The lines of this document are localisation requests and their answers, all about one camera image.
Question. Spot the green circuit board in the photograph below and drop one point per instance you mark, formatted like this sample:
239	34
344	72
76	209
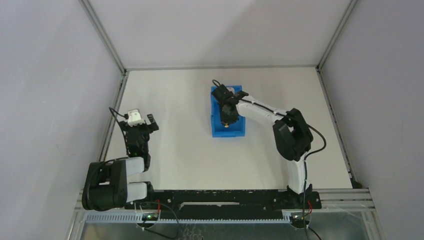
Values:
150	217
298	222

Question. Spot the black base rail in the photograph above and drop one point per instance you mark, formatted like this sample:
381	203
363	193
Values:
238	204

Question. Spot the grey slotted cable duct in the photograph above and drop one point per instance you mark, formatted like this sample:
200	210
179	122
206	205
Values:
131	217

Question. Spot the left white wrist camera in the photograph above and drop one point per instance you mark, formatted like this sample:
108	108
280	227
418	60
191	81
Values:
134	118

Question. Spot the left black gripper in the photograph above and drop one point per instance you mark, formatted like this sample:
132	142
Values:
138	127

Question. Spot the left green circuit board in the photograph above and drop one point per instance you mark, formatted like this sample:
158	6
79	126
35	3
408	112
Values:
150	217

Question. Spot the blue plastic bin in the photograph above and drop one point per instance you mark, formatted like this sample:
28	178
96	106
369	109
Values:
237	129

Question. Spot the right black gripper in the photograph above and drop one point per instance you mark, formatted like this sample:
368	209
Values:
227	112

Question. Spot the right green circuit board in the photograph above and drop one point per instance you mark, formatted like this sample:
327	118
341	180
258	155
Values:
298	222

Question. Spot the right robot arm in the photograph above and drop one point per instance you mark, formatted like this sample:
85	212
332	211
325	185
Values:
295	139

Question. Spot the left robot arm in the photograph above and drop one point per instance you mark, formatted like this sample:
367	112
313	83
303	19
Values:
106	186

